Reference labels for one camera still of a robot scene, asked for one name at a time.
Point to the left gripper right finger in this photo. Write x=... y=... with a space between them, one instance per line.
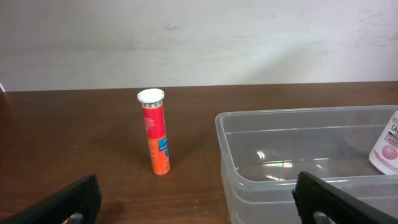
x=319 y=202

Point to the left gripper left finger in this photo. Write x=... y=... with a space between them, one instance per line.
x=78 y=202

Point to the orange tablet tube white cap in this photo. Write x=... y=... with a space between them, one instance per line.
x=154 y=119

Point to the white spray bottle clear cap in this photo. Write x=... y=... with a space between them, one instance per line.
x=383 y=155

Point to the clear plastic container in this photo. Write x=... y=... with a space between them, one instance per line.
x=262 y=153

